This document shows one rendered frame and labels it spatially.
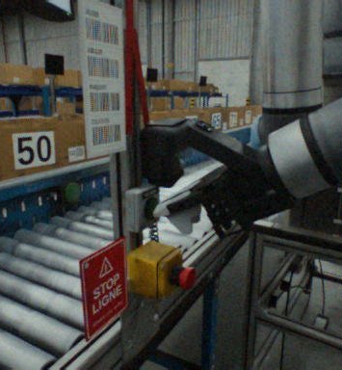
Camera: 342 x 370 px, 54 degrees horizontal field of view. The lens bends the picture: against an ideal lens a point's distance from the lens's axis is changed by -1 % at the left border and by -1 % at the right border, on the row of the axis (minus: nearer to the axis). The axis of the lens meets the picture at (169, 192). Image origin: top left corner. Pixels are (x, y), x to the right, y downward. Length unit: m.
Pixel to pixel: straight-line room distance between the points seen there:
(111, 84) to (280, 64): 0.24
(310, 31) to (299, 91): 0.08
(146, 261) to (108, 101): 0.25
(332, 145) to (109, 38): 0.31
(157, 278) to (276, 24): 0.41
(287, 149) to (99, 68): 0.26
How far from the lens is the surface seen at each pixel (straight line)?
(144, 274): 0.56
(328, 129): 0.40
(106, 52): 0.49
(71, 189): 1.19
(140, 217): 0.53
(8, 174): 1.12
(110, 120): 0.49
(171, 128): 0.53
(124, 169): 0.54
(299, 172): 0.41
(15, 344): 0.63
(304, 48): 0.53
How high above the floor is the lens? 1.12
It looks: 16 degrees down
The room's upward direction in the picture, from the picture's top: straight up
